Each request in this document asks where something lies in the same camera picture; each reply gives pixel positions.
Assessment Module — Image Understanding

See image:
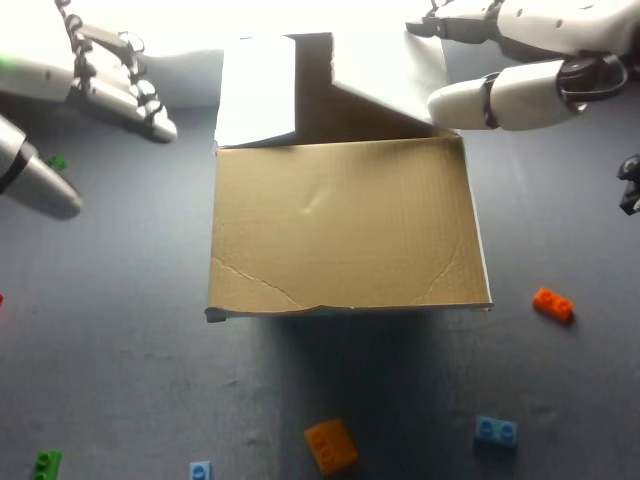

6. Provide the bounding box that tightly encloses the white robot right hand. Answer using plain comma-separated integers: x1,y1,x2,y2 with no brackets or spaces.
404,0,640,132

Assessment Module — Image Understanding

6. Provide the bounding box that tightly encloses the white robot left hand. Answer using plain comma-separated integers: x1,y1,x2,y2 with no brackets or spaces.
0,0,179,221

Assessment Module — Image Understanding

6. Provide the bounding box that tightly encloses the cardboard box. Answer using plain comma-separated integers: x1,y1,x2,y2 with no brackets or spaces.
203,29,494,325

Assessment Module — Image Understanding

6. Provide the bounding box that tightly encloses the orange flat toy brick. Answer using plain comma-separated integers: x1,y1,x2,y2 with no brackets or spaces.
532,287,576,325

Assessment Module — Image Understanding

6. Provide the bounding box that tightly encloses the grey table cloth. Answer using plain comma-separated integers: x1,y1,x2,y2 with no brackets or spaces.
0,49,640,480

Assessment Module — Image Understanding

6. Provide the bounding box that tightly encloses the yellow-orange thick toy brick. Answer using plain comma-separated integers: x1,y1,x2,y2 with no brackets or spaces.
303,418,360,477

